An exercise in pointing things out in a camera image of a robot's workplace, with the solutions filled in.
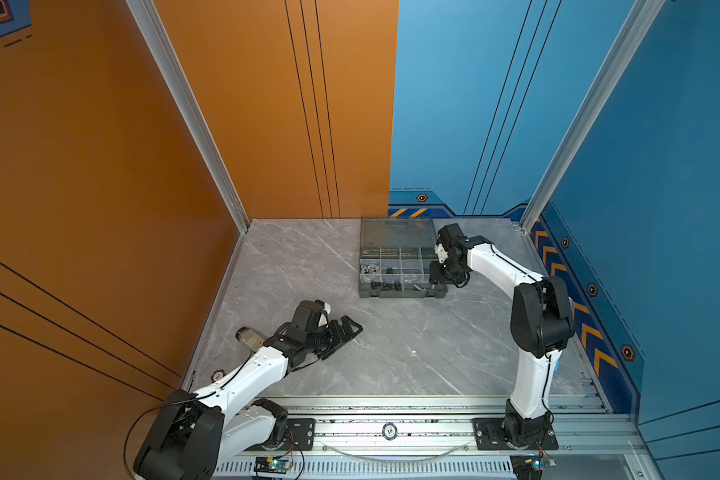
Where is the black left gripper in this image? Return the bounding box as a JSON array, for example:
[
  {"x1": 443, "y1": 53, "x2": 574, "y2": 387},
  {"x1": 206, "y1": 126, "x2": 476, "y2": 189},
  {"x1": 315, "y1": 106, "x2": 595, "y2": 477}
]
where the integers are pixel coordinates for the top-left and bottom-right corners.
[{"x1": 304, "y1": 315, "x2": 363, "y2": 359}]

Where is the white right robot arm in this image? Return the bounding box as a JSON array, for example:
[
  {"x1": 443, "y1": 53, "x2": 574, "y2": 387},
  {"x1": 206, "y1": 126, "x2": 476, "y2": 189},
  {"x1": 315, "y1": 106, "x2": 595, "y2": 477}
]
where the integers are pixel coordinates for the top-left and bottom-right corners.
[{"x1": 430, "y1": 223, "x2": 575, "y2": 449}]

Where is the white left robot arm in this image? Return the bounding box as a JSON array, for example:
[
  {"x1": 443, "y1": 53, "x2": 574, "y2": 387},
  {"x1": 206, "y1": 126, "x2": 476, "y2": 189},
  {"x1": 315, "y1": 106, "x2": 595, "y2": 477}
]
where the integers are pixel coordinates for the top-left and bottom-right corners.
[{"x1": 124, "y1": 300, "x2": 363, "y2": 479}]

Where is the grey plastic organizer box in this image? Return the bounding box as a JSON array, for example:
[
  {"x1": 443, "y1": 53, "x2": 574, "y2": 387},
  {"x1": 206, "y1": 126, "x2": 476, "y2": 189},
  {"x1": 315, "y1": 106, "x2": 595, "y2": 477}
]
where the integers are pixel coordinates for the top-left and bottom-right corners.
[{"x1": 358, "y1": 218, "x2": 448, "y2": 299}]

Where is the brown cylinder object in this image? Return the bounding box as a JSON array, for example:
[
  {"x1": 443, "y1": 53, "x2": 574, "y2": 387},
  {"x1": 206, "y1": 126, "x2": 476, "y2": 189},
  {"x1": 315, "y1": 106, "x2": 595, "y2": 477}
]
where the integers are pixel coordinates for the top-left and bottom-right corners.
[{"x1": 235, "y1": 327, "x2": 265, "y2": 354}]

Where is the round floor marker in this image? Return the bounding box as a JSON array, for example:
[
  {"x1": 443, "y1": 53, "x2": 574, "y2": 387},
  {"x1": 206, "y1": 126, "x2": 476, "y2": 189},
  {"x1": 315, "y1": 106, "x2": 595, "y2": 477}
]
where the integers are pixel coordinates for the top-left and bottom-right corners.
[{"x1": 211, "y1": 369, "x2": 226, "y2": 383}]

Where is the green circuit board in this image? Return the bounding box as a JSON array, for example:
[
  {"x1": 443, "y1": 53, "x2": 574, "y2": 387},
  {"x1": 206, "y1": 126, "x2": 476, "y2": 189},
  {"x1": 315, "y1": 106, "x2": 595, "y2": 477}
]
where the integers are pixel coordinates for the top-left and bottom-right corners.
[{"x1": 253, "y1": 456, "x2": 293, "y2": 476}]

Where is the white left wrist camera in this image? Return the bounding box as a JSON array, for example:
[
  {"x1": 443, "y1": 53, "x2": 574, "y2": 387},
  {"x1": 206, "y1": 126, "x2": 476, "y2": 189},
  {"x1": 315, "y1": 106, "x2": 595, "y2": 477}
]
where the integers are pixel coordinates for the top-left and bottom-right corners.
[{"x1": 318, "y1": 301, "x2": 331, "y2": 327}]

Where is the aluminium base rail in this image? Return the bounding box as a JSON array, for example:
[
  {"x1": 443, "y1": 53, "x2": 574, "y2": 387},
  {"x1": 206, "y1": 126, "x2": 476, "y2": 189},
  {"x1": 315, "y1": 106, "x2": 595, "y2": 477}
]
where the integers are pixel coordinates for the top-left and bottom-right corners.
[{"x1": 209, "y1": 394, "x2": 659, "y2": 479}]

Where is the right aluminium corner post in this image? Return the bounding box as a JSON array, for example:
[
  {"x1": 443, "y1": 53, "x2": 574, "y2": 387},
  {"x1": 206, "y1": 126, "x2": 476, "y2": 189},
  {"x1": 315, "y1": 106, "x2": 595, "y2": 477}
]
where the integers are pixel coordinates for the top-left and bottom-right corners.
[{"x1": 519, "y1": 0, "x2": 665, "y2": 234}]

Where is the aluminium corner post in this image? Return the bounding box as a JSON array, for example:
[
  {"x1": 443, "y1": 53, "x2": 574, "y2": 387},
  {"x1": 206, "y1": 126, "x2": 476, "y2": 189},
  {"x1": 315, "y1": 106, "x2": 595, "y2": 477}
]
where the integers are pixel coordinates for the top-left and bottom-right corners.
[
  {"x1": 519, "y1": 0, "x2": 665, "y2": 234},
  {"x1": 125, "y1": 0, "x2": 250, "y2": 234}
]

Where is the left aluminium corner post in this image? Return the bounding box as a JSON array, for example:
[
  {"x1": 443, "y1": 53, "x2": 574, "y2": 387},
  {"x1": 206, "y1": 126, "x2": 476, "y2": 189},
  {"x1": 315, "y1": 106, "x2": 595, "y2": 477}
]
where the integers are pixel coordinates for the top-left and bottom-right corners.
[{"x1": 125, "y1": 0, "x2": 250, "y2": 234}]

